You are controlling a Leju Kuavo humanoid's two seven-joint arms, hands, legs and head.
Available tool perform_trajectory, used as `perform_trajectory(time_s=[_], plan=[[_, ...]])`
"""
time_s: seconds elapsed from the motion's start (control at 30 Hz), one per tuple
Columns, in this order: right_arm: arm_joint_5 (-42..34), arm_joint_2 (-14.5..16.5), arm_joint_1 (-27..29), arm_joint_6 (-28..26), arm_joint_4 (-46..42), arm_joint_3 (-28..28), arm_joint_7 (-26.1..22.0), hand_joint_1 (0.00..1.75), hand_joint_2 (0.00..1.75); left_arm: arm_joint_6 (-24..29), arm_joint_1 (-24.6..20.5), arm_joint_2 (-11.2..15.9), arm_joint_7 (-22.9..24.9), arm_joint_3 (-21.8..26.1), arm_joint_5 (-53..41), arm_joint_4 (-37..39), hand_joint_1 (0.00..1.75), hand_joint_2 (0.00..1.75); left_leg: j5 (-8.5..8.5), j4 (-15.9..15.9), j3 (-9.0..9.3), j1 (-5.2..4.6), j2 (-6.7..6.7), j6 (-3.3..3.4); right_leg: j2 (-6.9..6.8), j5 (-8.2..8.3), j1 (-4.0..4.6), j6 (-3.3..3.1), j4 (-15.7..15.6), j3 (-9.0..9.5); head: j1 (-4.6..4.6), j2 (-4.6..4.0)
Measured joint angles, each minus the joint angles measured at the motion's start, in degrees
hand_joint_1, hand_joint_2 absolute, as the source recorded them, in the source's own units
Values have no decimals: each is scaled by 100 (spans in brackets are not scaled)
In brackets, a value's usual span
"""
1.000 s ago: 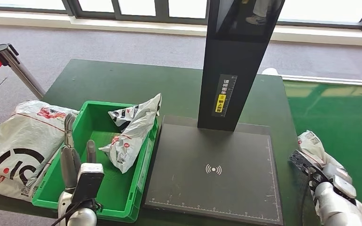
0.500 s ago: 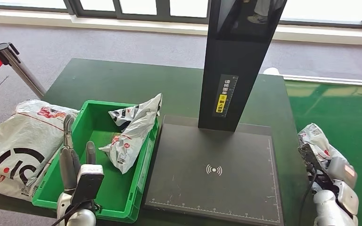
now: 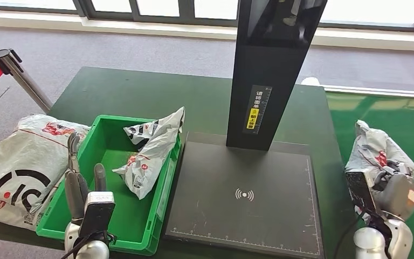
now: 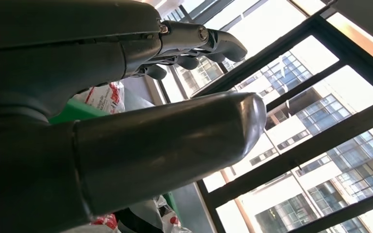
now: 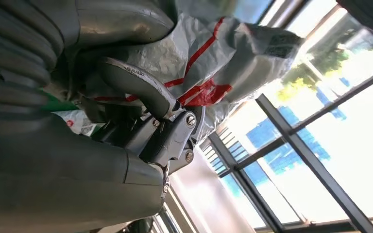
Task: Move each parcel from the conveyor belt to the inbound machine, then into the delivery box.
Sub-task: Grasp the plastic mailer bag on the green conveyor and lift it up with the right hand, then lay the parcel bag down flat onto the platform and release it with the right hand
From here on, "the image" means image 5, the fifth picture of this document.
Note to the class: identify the dark window frame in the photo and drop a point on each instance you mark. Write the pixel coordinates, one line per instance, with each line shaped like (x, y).
(302, 157)

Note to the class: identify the green plastic crate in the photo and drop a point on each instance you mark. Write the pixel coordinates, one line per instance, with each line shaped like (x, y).
(61, 104)

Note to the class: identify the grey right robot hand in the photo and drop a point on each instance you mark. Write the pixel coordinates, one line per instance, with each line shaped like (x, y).
(61, 180)

